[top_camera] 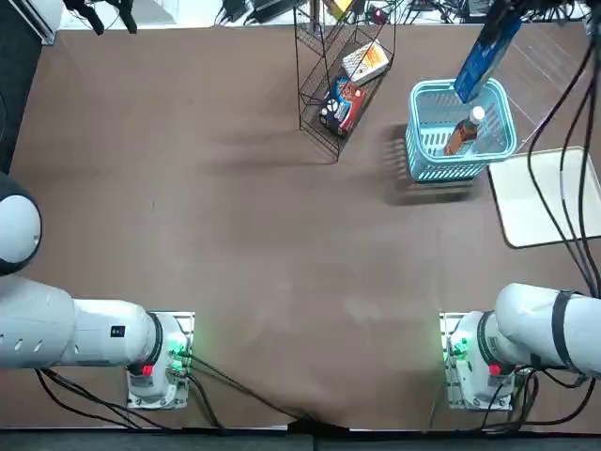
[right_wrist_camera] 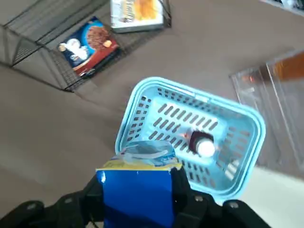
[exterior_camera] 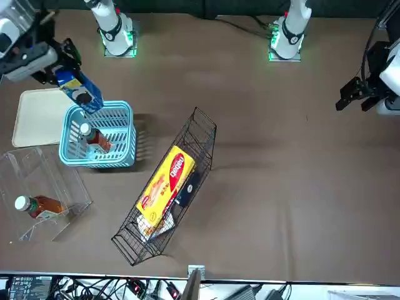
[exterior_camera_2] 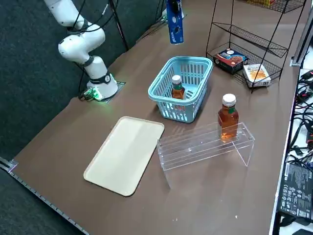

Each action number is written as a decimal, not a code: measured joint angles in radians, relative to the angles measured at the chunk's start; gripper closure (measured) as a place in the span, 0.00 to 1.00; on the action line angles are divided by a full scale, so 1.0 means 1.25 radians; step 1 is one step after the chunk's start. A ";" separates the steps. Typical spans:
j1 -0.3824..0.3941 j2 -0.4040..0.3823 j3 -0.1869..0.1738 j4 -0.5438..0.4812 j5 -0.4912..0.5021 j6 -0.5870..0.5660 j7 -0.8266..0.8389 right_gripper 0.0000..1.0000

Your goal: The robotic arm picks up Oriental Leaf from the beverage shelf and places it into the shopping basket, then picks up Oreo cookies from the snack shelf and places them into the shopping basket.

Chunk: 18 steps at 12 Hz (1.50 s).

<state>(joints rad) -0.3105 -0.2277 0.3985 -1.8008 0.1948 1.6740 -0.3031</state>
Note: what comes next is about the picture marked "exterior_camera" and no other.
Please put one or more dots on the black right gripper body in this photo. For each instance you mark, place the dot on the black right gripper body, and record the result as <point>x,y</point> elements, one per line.
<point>40,43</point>

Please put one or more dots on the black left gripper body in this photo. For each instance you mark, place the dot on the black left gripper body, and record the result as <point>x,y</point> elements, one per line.
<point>376,62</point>

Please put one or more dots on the blue Oreo cookie box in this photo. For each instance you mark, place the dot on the blue Oreo cookie box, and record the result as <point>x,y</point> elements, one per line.
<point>84,97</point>

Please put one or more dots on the amber tea bottle white cap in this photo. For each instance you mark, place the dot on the amber tea bottle white cap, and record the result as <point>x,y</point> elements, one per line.
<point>100,142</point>
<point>47,204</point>

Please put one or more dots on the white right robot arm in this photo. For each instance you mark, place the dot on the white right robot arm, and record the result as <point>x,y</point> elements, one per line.
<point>109,28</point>

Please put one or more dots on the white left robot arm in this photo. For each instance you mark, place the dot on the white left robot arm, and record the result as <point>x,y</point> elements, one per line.
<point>293,25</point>

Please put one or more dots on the light blue plastic basket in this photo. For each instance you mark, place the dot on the light blue plastic basket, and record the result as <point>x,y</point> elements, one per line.
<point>122,104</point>

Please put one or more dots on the clear acrylic beverage shelf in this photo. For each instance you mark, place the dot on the clear acrylic beverage shelf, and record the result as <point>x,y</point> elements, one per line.
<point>62,187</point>

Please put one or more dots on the red and white snack box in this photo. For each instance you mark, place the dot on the red and white snack box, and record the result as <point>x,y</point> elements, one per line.
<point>156,229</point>

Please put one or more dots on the cream plastic tray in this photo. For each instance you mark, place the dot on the cream plastic tray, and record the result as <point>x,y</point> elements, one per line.
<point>37,118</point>

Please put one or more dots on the yellow cracker box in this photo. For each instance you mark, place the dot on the yellow cracker box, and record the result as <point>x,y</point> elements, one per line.
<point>168,178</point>

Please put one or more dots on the brown board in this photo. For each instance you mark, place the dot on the brown board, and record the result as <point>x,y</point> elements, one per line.
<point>191,287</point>

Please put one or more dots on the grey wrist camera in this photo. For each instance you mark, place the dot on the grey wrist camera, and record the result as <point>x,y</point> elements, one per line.
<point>28,68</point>

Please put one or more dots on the aluminium frame post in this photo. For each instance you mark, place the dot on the aluminium frame post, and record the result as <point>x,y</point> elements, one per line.
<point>387,18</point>

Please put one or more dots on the aluminium bracket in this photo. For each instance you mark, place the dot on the aluminium bracket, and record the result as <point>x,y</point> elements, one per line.
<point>196,268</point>

